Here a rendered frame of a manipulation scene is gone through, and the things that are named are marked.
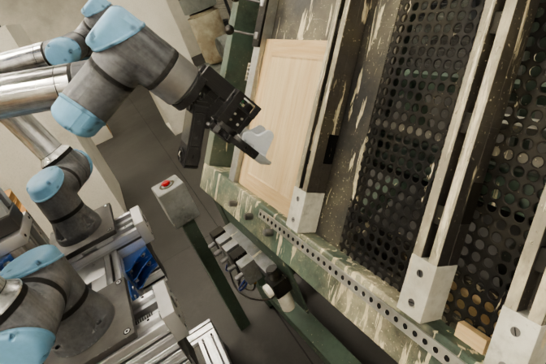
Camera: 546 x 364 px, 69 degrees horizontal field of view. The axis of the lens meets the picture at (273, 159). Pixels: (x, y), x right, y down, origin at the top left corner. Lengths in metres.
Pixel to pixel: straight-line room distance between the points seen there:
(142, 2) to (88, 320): 4.20
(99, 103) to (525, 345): 0.75
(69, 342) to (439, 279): 0.79
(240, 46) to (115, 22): 1.20
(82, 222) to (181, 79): 0.91
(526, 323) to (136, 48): 0.73
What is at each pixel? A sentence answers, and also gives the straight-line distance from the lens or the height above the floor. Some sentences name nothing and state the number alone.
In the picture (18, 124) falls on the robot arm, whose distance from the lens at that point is 1.51.
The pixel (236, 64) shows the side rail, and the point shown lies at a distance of 1.77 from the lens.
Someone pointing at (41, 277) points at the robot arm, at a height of 1.24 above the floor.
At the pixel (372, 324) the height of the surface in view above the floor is 0.84.
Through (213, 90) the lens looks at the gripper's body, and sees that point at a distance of 0.66.
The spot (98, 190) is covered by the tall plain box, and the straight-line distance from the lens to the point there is 3.63.
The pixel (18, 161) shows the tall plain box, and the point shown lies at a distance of 3.56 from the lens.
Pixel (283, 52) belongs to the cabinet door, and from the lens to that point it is 1.44.
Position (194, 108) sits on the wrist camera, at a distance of 0.65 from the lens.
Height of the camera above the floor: 1.65
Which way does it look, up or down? 27 degrees down
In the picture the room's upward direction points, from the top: 21 degrees counter-clockwise
